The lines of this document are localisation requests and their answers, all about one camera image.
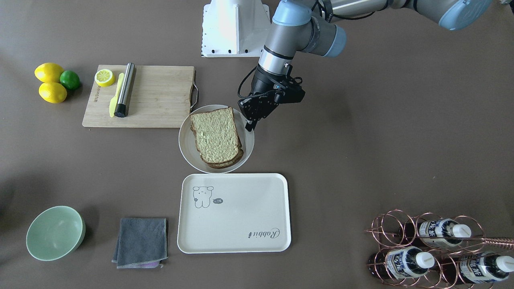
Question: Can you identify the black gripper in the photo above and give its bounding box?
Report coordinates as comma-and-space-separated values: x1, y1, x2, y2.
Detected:
237, 66, 305, 132

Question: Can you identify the lower whole lemon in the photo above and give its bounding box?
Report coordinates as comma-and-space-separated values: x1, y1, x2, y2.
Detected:
39, 82, 67, 104

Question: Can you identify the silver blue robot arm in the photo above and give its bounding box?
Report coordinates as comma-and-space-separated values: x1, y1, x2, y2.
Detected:
238, 0, 491, 132

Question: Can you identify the upper whole lemon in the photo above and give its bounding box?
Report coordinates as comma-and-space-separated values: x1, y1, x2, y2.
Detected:
34, 63, 64, 83

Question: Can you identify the tea bottle middle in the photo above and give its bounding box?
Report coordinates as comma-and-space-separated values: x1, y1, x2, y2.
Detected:
367, 246, 435, 280

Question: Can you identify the half lemon slice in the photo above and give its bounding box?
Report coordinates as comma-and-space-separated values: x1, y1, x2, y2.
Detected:
95, 68, 115, 87

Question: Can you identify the folded grey cloth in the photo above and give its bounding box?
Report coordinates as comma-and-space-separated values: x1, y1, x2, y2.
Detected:
112, 218, 168, 269

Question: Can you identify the white round plate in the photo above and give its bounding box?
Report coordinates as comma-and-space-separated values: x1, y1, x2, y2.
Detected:
179, 104, 255, 173

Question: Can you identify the green lime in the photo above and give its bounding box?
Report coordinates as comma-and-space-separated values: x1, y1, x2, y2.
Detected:
59, 71, 81, 90

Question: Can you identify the cream rabbit serving tray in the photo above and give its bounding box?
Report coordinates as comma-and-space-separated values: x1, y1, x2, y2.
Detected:
177, 173, 292, 254

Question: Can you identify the mint green bowl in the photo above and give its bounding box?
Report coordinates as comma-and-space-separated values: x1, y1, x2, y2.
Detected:
26, 206, 86, 261

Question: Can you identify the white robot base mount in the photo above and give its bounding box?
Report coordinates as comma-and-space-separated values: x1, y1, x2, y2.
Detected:
201, 0, 271, 57

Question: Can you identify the whole lemon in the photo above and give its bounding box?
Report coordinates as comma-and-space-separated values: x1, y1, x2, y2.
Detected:
34, 63, 64, 83
39, 82, 67, 104

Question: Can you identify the tea bottle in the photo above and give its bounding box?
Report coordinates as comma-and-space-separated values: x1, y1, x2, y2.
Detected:
440, 251, 514, 285
398, 218, 472, 249
367, 246, 435, 280

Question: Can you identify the steel muddler black tip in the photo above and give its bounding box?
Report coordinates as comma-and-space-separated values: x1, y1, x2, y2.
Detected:
114, 62, 136, 118

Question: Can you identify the copper wire bottle rack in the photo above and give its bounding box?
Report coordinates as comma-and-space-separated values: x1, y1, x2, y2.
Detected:
367, 209, 513, 289

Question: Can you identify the bread slice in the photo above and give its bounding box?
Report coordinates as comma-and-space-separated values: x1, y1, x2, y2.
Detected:
206, 140, 244, 169
190, 107, 240, 163

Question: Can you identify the wooden cutting board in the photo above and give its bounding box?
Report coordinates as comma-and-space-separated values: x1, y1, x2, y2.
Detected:
82, 65, 195, 128

